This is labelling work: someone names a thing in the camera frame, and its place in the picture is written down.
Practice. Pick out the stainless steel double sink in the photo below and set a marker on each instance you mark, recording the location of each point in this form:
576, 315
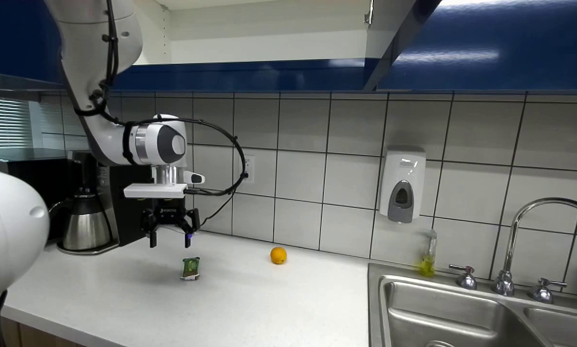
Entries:
443, 310

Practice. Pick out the blue glossy cabinet door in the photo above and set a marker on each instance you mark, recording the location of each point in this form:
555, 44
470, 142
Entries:
11, 32
493, 46

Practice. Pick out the green dish soap bottle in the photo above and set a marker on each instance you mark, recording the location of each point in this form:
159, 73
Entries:
428, 262

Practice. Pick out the black steel coffee maker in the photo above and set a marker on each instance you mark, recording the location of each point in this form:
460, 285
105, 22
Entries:
117, 213

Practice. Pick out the chrome gooseneck faucet spout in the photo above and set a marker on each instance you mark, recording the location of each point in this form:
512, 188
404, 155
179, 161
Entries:
526, 211

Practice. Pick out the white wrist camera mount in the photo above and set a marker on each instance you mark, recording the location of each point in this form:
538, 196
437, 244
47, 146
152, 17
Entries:
154, 190

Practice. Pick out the grey striped window blind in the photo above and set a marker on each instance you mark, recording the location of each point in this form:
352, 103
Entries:
5, 123

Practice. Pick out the white wall soap dispenser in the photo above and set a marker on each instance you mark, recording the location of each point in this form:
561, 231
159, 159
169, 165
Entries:
402, 184

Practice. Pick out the white open wall cabinet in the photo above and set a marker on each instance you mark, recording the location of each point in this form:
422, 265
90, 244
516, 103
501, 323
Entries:
269, 40

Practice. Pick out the white wall power outlet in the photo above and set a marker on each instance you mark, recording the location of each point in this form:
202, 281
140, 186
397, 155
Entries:
252, 171

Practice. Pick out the wooden base cabinet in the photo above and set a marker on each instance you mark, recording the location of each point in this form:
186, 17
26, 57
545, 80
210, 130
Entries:
44, 339

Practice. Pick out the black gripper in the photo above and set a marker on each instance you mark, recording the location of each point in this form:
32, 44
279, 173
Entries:
169, 208

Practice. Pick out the green granola bar packet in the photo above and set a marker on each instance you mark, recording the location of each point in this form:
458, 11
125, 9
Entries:
192, 269

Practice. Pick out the orange fruit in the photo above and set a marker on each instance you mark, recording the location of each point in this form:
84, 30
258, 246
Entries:
279, 256

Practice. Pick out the steel coffee carafe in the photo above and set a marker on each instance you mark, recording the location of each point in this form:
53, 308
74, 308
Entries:
86, 229

